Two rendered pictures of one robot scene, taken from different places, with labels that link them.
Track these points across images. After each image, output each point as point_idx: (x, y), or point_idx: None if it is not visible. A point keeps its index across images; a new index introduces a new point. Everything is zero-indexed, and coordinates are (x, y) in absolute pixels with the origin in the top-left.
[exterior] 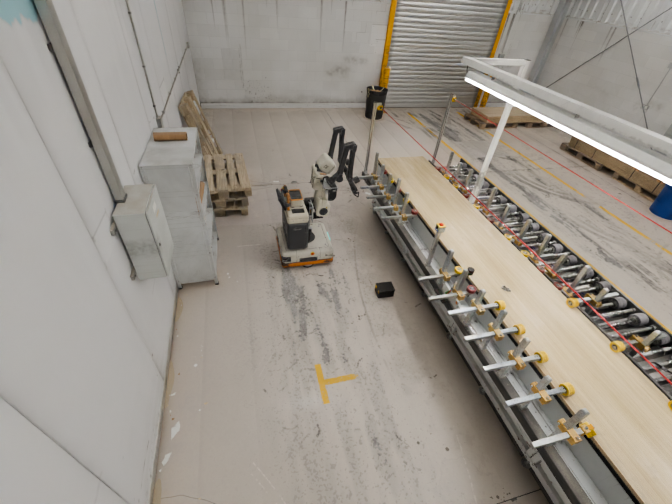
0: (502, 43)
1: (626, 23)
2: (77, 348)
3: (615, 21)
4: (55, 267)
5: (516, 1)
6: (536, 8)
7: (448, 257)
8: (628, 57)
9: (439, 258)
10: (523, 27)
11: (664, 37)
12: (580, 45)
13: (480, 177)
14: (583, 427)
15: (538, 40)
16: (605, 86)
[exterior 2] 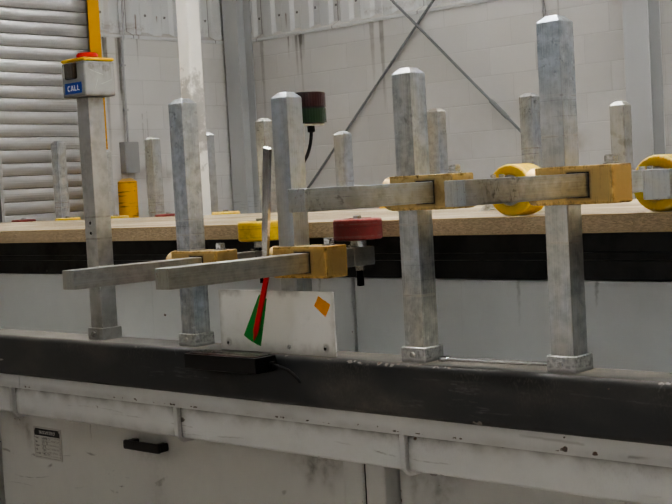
0: (117, 114)
1: (397, 4)
2: None
3: (372, 10)
4: None
5: (110, 8)
6: (171, 26)
7: (180, 144)
8: (445, 68)
9: (155, 335)
10: (158, 72)
11: (492, 4)
12: (323, 84)
13: (191, 98)
14: None
15: (213, 103)
16: None
